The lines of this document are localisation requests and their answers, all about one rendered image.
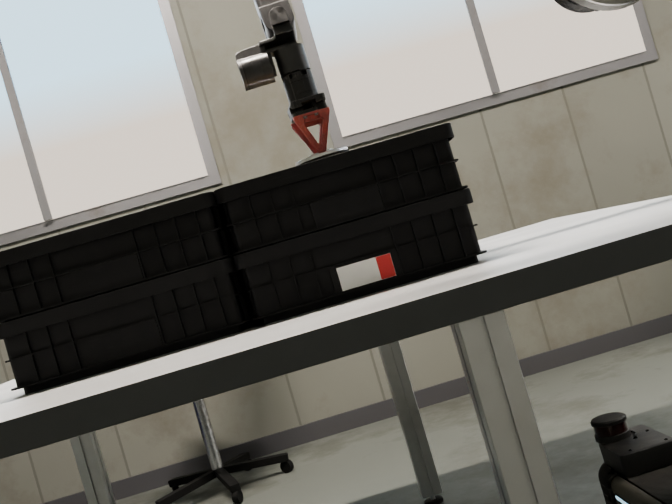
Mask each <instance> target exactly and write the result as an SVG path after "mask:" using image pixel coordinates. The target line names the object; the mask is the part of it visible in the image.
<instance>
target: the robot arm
mask: <svg viewBox="0 0 672 504"><path fill-rule="evenodd" d="M253 1H254V4H255V7H256V10H257V13H258V16H259V18H260V21H261V24H262V28H263V31H264V34H265V36H266V40H263V41H259V42H258V43H259V44H258V45H255V46H252V47H250V48H247V49H245V50H242V51H239V52H237V53H236V55H235V58H236V61H237V65H238V68H239V71H240V74H241V79H242V81H243V84H244V88H245V90H246V91H248V90H251V89H255V88H258V87H261V86H264V85H268V84H271V83H274V82H276V81H275V77H276V76H277V73H276V69H275V66H274V63H273V59H272V57H275V60H276V63H277V67H278V70H279V73H280V76H281V78H282V81H283V85H284V89H285V92H286V95H287V98H288V101H289V107H288V111H287V113H288V116H289V119H290V120H291V123H293V122H294V123H293V124H291V127H292V129H293V130H294V131H295V132H296V133H297V134H298V135H299V137H300V138H301V139H302V140H303V141H304V142H305V143H306V145H307V146H308V147H309V148H310V149H311V151H312V152H313V153H314V154H315V153H317V152H318V153H322V152H325V151H326V149H327V135H328V124H329V113H330V108H329V107H327V105H326V102H325V100H326V97H325V94H324V93H319V94H318V90H317V87H316V84H315V81H314V78H313V75H312V72H311V70H310V69H311V68H310V65H309V62H308V59H307V56H306V53H305V49H304V46H303V44H302V43H297V33H296V27H295V20H294V15H293V12H292V9H291V7H290V4H289V2H288V0H253ZM317 124H318V125H320V132H319V143H318V142H317V141H316V140H315V138H314V137H313V136H312V134H311V133H310V131H309V130H308V129H307V127H310V126H313V125H317Z"/></svg>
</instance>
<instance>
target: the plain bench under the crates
mask: <svg viewBox="0 0 672 504"><path fill-rule="evenodd" d="M478 242H479V246H480V249H481V250H487V252H486V253H483V254H480V255H477V258H478V262H477V263H474V264H471V265H467V266H464V267H461V268H457V269H454V270H450V271H447V272H443V273H440V274H437V275H433V276H430V277H426V278H423V279H420V280H416V281H413V282H409V283H406V284H402V285H399V286H396V287H392V288H389V289H385V290H382V291H379V292H375V293H372V294H368V295H365V296H361V297H358V298H355V299H351V300H348V301H344V302H341V303H337V304H334V305H331V306H327V307H324V308H320V309H317V310H314V311H310V312H307V313H303V314H300V315H296V316H293V317H290V318H286V319H283V320H279V321H276V322H273V323H269V324H265V325H264V322H263V319H262V318H261V319H257V320H254V321H253V322H252V323H251V324H250V325H249V326H248V327H247V328H245V329H244V330H243V331H241V332H238V333H235V334H231V335H228V336H225V337H221V338H218V339H214V340H211V341H208V342H204V343H201V344H197V345H194V346H190V347H187V348H184V349H180V350H177V351H173V352H170V353H167V354H163V355H160V356H156V357H153V358H149V359H146V360H143V361H139V362H136V363H132V364H129V365H126V366H122V367H119V368H115V369H112V370H108V371H105V372H102V373H98V374H95V375H91V376H88V377H84V378H81V379H78V380H74V381H71V382H67V383H64V384H61V385H57V386H54V387H50V388H47V389H43V390H40V391H37V392H33V393H30V394H26V395H25V391H24V388H21V389H18V390H14V391H11V389H12V388H15V387H17V385H16V381H15V379H13V380H10V381H8V382H5V383H3V384H0V459H3V458H6V457H10V456H13V455H17V454H20V453H23V452H27V451H30V450H33V449H37V448H40V447H43V446H47V445H50V444H54V443H57V442H60V441H64V440H67V439H70V442H71V446H72V449H73V453H74V456H75V460H76V463H77V467H78V470H79V474H80V477H81V480H82V484H83V487H84V491H85V494H86V498H87V501H88V504H116V501H115V498H114V495H113V491H112V488H111V484H110V481H109V477H108V474H107V470H106V467H105V463H104V460H103V457H102V453H101V450H100V446H99V443H98V439H97V436H96V432H95V431H97V430H101V429H104V428H107V427H111V426H114V425H117V424H121V423H124V422H127V421H131V420H134V419H137V418H141V417H144V416H148V415H151V414H154V413H158V412H161V411H164V410H168V409H171V408H174V407H178V406H181V405H185V404H188V403H191V402H195V401H198V400H201V399H205V398H208V397H211V396H215V395H218V394H221V393H225V392H228V391H232V390H235V389H238V388H242V387H245V386H248V385H252V384H255V383H258V382H262V381H265V380H269V379H272V378H275V377H279V376H282V375H285V374H289V373H292V372H295V371H299V370H302V369H305V368H309V367H312V366H316V365H319V364H322V363H326V362H329V361H332V360H336V359H339V358H342V357H346V356H349V355H352V354H356V353H359V352H363V351H366V350H369V349H373V348H376V347H378V349H379V353H380V356H381V360H382V363H383V367H384V370H385V373H386V377H387V380H388V384H389V387H390V391H391V394H392V398H393V401H394V404H395V408H396V411H397V415H398V418H399V422H400V425H401V428H402V432H403V435H404V439H405V442H406V446H407V449H408V452H409V456H410V459H411V463H412V466H413V470H414V473H415V476H416V480H417V483H418V487H419V490H420V494H421V495H422V497H423V499H424V498H427V497H429V498H427V499H426V500H425V501H424V503H425V504H440V503H442V502H443V497H442V496H440V495H437V494H440V493H443V491H442V488H441V484H440V481H439V477H438V474H437V470H436V467H435V464H434V460H433V457H432V453H431V450H430V446H429V443H428V440H427V436H426V433H425V429H424V426H423V422H422V419H421V416H420V412H419V409H418V405H417V402H416V398H415V395H414V392H413V388H412V385H411V381H410V378H409V374H408V371H407V368H406V364H405V361H404V357H403V354H402V350H401V347H400V344H399V341H400V340H403V339H406V338H410V337H413V336H416V335H420V334H423V333H426V332H430V331H433V330H436V329H440V328H443V327H447V326H451V330H452V333H453V336H454V340H455V343H456V347H457V350H458V354H459V357H460V360H461V364H462V367H463V371H464V374H465V378H466V381H467V384H468V388H469V391H470V395H471V398H472V402H473V405H474V408H475V412H476V415H477V419H478V422H479V426H480V429H481V432H482V436H483V439H484V443H485V446H486V450H487V453H488V456H489V460H490V463H491V467H492V470H493V474H494V477H495V480H496V484H497V487H498V491H499V494H500V498H501V501H502V504H560V501H559V497H558V494H557V490H556V487H555V483H554V480H553V477H552V473H551V470H550V466H549V463H548V460H547V456H546V453H545V449H544V446H543V442H542V439H541V436H540V432H539V429H538V425H537V422H536V418H535V415H534V412H533V408H532V405H531V401H530V398H529V394H528V391H527V388H526V384H525V381H524V377H523V374H522V371H521V367H520V364H519V360H518V357H517V353H516V350H515V347H514V343H513V340H512V336H511V333H510V329H509V326H508V323H507V319H506V316H505V312H504V309H507V308H510V307H514V306H517V305H520V304H524V303H527V302H531V301H534V300H537V299H541V298H544V297H547V296H551V295H554V294H557V293H561V292H564V291H567V290H571V289H574V288H578V287H581V286H584V285H588V284H591V283H594V282H598V281H601V280H604V279H608V278H611V277H615V276H618V275H621V274H625V273H628V272H631V271H635V270H638V269H641V268H645V267H648V266H651V265H655V264H658V263H662V262H665V261H668V260H672V195H671V196H666V197H661V198H655V199H650V200H645V201H640V202H635V203H630V204H625V205H619V206H614V207H609V208H604V209H599V210H594V211H588V212H583V213H578V214H573V215H568V216H563V217H558V218H552V219H549V220H546V221H542V222H539V223H535V224H532V225H529V226H525V227H522V228H518V229H515V230H511V231H508V232H505V233H501V234H498V235H494V236H491V237H488V238H484V239H481V240H478ZM435 495H437V496H435Z"/></svg>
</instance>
